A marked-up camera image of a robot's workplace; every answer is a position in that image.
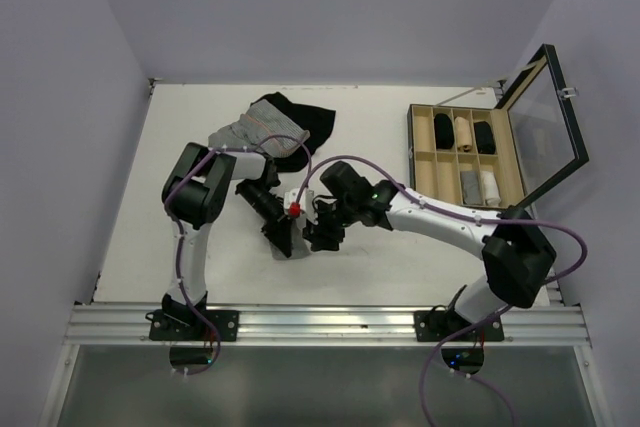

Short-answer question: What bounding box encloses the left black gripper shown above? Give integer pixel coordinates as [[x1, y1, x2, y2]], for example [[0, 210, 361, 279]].
[[238, 179, 295, 256]]

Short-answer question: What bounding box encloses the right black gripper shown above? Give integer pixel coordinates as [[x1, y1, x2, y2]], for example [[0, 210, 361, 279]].
[[302, 196, 358, 249]]

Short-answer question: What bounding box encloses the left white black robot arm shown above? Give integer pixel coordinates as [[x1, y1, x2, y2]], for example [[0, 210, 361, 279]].
[[162, 142, 308, 340]]

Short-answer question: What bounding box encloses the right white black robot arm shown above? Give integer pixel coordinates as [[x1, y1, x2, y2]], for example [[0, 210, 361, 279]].
[[303, 161, 556, 340]]

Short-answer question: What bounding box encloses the striped grey underwear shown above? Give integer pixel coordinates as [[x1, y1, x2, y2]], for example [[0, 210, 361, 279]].
[[208, 100, 310, 158]]

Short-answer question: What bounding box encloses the grey rolled underwear in box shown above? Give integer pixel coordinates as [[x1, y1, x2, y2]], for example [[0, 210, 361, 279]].
[[460, 170, 483, 205]]

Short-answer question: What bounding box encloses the black rolled underwear left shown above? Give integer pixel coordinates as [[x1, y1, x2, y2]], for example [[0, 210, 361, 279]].
[[434, 113, 455, 150]]

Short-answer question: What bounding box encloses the black rolled underwear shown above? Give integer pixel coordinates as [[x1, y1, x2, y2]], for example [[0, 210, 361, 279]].
[[434, 113, 455, 150], [474, 121, 496, 155]]

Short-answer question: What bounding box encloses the beige rolled underwear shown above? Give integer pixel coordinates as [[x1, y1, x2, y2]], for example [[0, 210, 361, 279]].
[[454, 116, 473, 152]]

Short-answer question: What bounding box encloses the white rolled underwear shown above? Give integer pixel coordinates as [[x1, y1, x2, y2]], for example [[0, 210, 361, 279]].
[[480, 170, 501, 207]]

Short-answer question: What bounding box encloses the black rolled underwear right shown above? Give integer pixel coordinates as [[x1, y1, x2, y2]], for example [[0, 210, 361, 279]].
[[474, 121, 496, 155]]

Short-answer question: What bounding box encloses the wooden compartment box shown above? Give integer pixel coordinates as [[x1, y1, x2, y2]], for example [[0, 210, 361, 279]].
[[407, 104, 515, 210]]

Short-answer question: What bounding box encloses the glass box lid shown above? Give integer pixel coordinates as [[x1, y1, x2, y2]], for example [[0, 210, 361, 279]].
[[490, 44, 589, 206]]

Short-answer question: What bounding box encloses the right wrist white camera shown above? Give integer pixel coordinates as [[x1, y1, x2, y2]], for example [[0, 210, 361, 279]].
[[284, 201, 317, 224]]

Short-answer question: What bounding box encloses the wrist white camera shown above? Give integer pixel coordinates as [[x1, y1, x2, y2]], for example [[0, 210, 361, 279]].
[[284, 201, 317, 224], [283, 188, 315, 211]]

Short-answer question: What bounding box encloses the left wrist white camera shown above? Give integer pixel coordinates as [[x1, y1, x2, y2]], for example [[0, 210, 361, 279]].
[[283, 188, 315, 211]]

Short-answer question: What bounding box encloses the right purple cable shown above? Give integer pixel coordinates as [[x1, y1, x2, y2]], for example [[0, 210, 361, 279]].
[[298, 155, 589, 427]]

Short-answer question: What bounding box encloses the purple cable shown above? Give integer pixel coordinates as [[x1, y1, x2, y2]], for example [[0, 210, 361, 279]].
[[163, 134, 314, 343], [298, 155, 589, 427]]

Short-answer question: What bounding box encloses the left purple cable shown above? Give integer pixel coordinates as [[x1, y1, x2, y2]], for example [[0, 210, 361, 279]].
[[163, 134, 314, 343]]

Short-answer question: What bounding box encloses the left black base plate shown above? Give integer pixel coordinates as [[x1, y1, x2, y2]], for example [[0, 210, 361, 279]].
[[145, 310, 239, 342]]

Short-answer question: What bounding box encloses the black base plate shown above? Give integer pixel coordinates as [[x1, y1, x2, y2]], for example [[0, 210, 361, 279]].
[[145, 310, 239, 342], [413, 306, 505, 343]]

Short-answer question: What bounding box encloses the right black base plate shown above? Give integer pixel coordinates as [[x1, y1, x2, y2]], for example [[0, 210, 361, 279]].
[[413, 306, 505, 343]]

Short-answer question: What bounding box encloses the aluminium mounting rail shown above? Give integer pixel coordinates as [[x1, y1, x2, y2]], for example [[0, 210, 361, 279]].
[[63, 303, 590, 347]]

